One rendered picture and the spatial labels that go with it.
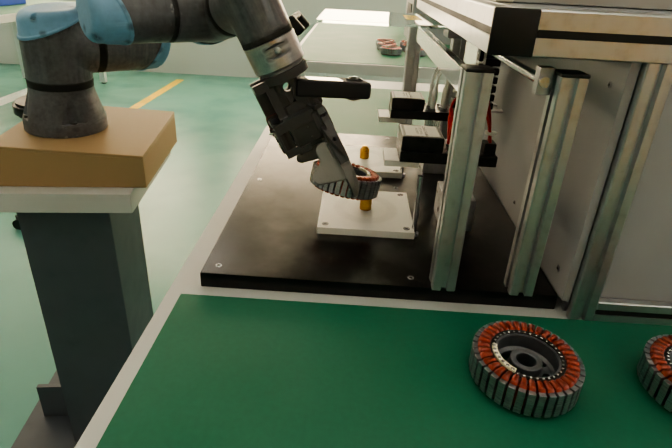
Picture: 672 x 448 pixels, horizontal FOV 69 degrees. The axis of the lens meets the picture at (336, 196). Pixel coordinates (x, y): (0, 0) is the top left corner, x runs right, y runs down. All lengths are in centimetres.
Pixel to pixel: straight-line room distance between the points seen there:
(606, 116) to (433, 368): 34
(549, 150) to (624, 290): 22
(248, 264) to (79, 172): 45
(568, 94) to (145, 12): 52
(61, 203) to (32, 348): 94
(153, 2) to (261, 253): 36
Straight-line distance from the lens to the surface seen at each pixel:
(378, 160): 103
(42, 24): 104
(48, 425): 161
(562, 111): 59
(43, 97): 108
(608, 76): 64
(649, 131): 62
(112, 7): 70
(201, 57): 579
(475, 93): 56
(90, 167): 101
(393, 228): 76
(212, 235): 80
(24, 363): 185
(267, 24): 68
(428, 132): 77
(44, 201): 104
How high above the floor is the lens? 114
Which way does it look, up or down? 25 degrees down
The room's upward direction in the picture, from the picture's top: 3 degrees clockwise
